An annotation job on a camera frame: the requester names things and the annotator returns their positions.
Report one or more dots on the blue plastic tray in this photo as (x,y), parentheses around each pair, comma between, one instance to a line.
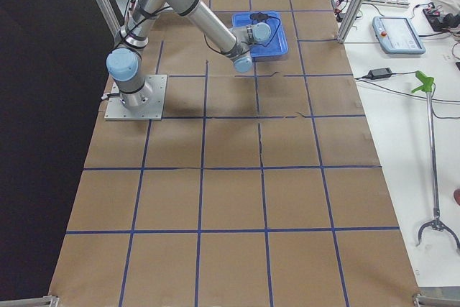
(275,47)

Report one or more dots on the teach pendant with screen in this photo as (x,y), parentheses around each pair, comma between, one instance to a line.
(397,36)

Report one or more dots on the black power adapter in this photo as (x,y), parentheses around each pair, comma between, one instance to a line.
(379,73)

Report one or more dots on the brown paper table cover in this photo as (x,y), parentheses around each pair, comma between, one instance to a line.
(259,189)

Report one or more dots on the green handled reacher grabber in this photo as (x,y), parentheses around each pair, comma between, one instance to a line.
(426,86)

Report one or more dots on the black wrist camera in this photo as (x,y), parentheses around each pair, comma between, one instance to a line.
(259,17)

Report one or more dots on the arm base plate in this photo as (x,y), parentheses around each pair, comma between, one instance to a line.
(147,104)

